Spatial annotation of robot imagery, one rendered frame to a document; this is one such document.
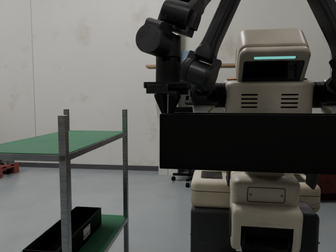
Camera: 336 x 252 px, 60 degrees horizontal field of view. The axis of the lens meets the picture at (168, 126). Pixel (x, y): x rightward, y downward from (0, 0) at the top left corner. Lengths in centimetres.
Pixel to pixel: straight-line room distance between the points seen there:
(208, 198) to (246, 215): 32
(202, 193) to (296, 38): 72
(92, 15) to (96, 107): 151
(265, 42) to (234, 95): 19
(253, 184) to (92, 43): 443
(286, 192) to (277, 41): 49
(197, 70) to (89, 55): 434
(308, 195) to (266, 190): 35
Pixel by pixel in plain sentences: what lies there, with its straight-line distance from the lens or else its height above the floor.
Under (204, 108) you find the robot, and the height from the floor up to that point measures 113.
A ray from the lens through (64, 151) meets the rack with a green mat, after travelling 119.
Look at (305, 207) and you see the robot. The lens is 126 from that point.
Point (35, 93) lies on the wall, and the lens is 555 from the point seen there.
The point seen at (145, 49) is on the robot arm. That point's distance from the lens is 60.
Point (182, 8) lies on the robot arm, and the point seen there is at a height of 135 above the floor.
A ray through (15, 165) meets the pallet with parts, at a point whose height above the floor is 12.
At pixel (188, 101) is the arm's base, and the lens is 99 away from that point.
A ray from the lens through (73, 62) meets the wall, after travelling 525.
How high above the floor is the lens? 115
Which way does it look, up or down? 5 degrees down
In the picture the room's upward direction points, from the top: straight up
